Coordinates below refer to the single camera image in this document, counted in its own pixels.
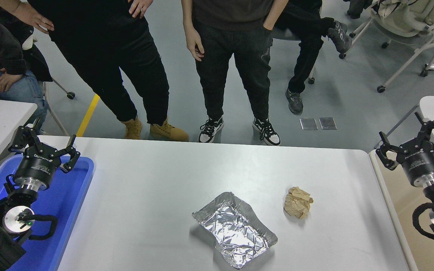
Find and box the dark bag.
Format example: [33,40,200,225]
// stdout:
[346,0,373,18]

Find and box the beige jacket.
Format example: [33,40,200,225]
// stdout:
[371,0,434,37]

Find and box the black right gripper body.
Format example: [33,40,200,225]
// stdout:
[397,140,434,187]

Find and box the crumpled tan paper ball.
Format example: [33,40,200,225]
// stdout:
[284,187,314,220]

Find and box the large pale plastic bin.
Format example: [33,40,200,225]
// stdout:
[369,149,434,271]

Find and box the blue plastic tray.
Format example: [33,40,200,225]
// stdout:
[0,154,95,271]

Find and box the person's hand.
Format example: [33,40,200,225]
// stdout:
[0,72,24,93]

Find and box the crinkled foil tray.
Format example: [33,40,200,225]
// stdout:
[192,192,278,270]

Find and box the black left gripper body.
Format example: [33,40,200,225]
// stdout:
[14,145,62,184]

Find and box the wheeled chair with white back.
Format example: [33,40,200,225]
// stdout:
[23,36,77,136]

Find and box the white frame wheeled chair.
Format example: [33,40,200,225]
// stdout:
[339,0,434,93]

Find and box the person's right hand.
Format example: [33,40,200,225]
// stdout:
[186,28,205,62]
[14,6,55,34]

